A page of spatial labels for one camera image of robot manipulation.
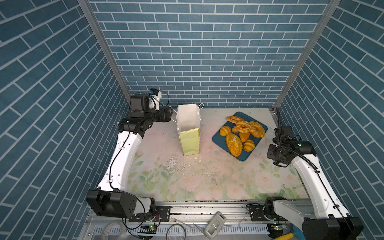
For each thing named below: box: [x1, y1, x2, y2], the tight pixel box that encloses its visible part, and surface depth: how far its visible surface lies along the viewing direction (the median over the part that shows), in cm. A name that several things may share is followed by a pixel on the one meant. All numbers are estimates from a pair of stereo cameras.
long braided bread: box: [226, 116, 244, 124], surface depth 110 cm
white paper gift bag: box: [176, 103, 204, 156], surface depth 88 cm
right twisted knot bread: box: [249, 121, 266, 138], surface depth 104 cm
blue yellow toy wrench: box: [274, 230, 296, 240], surface depth 68 cm
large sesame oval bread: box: [225, 133, 243, 158], surface depth 96 cm
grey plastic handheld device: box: [204, 211, 227, 240], surface depth 70 cm
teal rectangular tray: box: [212, 111, 268, 162], surface depth 101 cm
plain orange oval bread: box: [239, 132, 250, 143], surface depth 101 cm
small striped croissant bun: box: [243, 139, 255, 153], surface depth 98 cm
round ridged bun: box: [219, 126, 232, 137], surface depth 106 cm
